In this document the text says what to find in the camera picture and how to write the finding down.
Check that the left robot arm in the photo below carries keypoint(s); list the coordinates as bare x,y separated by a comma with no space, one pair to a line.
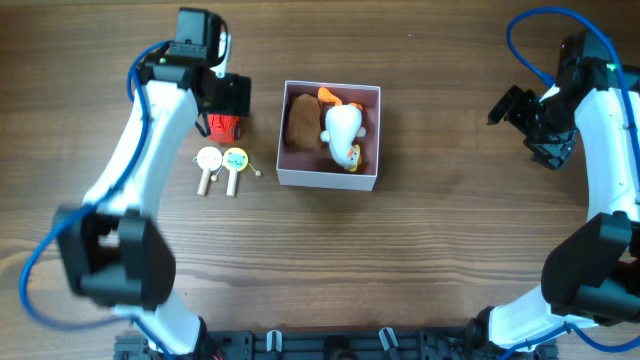
112,249

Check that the brown plush bear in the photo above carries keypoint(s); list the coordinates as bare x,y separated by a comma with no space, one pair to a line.
303,124

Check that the yellow wooden rattle drum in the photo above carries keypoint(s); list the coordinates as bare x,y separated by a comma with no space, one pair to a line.
235,160

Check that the white orange plush duck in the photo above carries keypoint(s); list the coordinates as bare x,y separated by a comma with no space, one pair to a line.
343,125

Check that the white wooden rattle drum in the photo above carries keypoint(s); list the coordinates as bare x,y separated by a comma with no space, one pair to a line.
209,159

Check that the red toy fire truck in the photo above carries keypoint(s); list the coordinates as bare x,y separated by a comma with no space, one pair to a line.
224,129

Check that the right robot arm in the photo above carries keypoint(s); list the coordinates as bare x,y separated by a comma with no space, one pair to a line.
592,278

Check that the pink white cardboard box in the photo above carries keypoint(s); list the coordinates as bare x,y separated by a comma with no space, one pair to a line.
317,168

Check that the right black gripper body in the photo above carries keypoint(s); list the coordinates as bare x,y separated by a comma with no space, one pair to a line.
547,128

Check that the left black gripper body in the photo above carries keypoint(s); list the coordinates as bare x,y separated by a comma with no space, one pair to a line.
232,98

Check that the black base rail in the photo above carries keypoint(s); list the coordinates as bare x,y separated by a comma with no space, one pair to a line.
383,344

